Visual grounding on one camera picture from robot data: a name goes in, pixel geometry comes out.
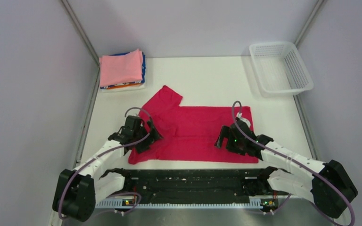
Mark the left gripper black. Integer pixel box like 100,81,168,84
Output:
133,120,163,153

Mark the crimson red t shirt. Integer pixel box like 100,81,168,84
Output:
128,86,259,164

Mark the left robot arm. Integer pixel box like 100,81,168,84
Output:
52,115,163,222

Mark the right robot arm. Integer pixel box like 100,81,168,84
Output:
215,120,358,218

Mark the white folded t shirt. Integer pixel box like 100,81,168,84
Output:
99,83,145,92

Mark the orange folded t shirt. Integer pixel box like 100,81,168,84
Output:
105,83,143,90

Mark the blue folded t shirt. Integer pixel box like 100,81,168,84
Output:
100,51,146,89

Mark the pink folded t shirt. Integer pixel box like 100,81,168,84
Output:
99,48,144,88

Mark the white plastic basket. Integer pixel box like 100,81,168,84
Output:
249,41,314,97

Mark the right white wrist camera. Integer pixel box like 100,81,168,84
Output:
236,113,251,127

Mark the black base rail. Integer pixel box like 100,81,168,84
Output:
103,168,286,204

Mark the white cable duct strip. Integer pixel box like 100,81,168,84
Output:
95,198,276,210

